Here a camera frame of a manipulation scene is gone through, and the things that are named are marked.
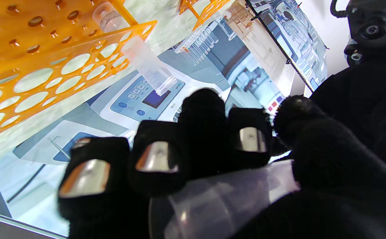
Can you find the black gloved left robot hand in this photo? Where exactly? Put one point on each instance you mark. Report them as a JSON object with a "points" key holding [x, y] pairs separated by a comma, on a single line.
{"points": [[362, 106]]}

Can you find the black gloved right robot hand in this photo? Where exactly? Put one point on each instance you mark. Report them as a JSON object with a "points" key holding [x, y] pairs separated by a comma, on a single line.
{"points": [[329, 186]]}

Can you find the clear plastic test tube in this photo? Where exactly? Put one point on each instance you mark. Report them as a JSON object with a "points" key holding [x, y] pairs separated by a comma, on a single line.
{"points": [[226, 202], [146, 63]]}

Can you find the orange test tube rack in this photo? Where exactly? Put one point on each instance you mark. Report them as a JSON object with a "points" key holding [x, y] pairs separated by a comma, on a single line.
{"points": [[206, 10], [20, 53]]}

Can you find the printed laboratory backdrop poster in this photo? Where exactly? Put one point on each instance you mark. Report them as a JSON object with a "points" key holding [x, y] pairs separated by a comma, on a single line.
{"points": [[120, 109]]}

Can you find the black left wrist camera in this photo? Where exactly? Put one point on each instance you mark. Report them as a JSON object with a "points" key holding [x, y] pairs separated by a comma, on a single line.
{"points": [[375, 30]]}

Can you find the black backdrop frame pole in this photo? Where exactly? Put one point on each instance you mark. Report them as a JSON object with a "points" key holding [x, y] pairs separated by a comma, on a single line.
{"points": [[284, 49]]}

